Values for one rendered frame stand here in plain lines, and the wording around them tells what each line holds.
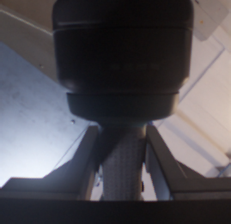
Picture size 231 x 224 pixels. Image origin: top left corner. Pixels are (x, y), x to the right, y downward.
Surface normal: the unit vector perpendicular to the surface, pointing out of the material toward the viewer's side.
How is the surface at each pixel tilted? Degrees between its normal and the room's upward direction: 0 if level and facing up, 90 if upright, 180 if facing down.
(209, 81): 90
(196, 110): 90
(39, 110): 90
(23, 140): 90
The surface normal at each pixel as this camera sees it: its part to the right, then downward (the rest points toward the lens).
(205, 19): 0.02, 0.21
